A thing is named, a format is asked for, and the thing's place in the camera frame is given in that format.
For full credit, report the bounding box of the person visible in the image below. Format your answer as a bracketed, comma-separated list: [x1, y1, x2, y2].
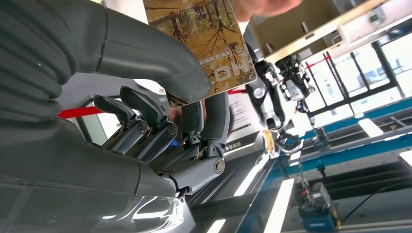
[231, 0, 303, 21]

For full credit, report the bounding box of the red barrier tape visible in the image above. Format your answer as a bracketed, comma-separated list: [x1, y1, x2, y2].
[58, 89, 247, 119]

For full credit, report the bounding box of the silver humanoid robot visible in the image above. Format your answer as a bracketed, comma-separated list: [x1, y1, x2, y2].
[244, 59, 305, 158]

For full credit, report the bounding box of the white sign board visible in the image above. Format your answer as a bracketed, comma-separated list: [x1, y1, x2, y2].
[225, 93, 261, 155]

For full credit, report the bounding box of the white ceiling light panel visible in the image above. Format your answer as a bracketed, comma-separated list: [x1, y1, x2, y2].
[264, 178, 295, 233]
[358, 118, 384, 138]
[399, 150, 412, 168]

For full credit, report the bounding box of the clear plastic wrist cover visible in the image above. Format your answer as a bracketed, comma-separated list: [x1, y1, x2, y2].
[0, 175, 186, 233]

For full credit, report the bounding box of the blue hoist motor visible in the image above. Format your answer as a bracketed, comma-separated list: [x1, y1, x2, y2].
[297, 182, 340, 233]

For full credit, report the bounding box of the red strap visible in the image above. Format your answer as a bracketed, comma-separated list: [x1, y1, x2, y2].
[306, 56, 332, 70]

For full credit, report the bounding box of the black window frame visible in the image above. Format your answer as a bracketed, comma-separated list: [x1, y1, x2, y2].
[302, 30, 412, 118]

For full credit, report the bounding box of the blue metal gantry frame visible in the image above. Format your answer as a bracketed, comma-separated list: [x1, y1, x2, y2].
[238, 96, 412, 233]

